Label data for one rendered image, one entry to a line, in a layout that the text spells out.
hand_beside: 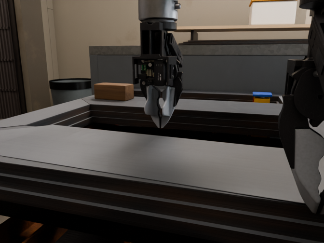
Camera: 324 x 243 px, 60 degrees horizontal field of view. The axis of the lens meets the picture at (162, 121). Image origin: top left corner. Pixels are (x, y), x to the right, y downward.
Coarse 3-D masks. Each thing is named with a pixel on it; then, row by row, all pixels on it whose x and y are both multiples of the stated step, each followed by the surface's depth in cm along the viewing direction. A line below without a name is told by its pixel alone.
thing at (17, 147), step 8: (48, 128) 58; (56, 128) 58; (64, 128) 58; (72, 128) 58; (80, 128) 58; (24, 136) 52; (32, 136) 52; (40, 136) 52; (48, 136) 52; (56, 136) 52; (64, 136) 52; (0, 144) 48; (8, 144) 48; (16, 144) 48; (24, 144) 48; (32, 144) 48; (40, 144) 48; (0, 152) 44; (8, 152) 44; (16, 152) 44; (24, 152) 44
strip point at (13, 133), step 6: (36, 126) 59; (42, 126) 59; (48, 126) 59; (0, 132) 55; (6, 132) 55; (12, 132) 55; (18, 132) 55; (24, 132) 55; (30, 132) 55; (0, 138) 51; (6, 138) 51; (12, 138) 51
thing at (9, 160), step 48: (144, 96) 115; (192, 96) 109; (240, 96) 104; (0, 192) 40; (48, 192) 38; (96, 192) 36; (144, 192) 34; (192, 192) 32; (240, 240) 31; (288, 240) 29
